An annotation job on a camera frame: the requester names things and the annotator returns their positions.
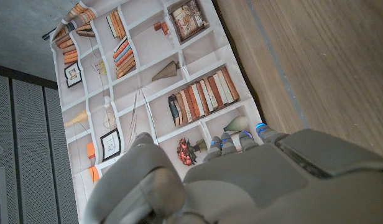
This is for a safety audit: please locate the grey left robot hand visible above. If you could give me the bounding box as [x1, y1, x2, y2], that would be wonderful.
[81, 123, 383, 224]

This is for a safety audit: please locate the printed bookshelf backdrop cloth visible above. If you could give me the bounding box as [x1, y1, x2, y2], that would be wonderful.
[50, 0, 267, 224]

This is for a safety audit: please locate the black backdrop pole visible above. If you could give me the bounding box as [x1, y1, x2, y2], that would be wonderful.
[42, 28, 57, 41]

